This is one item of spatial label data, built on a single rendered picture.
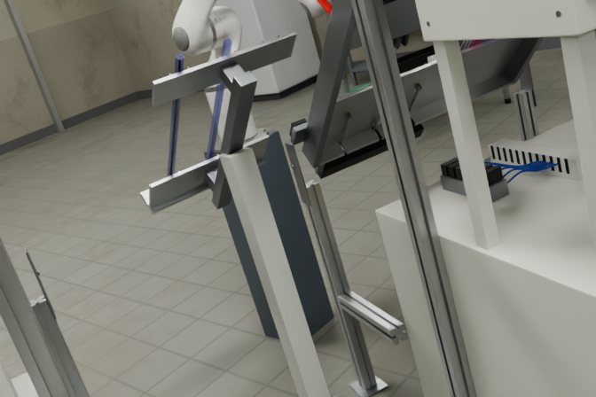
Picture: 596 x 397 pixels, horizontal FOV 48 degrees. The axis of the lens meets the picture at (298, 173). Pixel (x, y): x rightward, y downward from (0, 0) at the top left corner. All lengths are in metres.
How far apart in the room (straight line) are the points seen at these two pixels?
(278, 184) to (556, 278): 1.21
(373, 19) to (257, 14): 5.29
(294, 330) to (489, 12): 0.96
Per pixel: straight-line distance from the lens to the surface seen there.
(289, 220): 2.19
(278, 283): 1.61
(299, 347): 1.70
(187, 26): 2.02
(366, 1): 1.19
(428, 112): 1.90
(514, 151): 1.56
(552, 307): 1.15
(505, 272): 1.20
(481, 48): 1.86
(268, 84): 6.60
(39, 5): 9.50
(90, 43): 9.71
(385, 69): 1.20
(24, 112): 9.21
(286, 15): 6.72
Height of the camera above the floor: 1.17
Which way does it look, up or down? 17 degrees down
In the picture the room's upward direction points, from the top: 17 degrees counter-clockwise
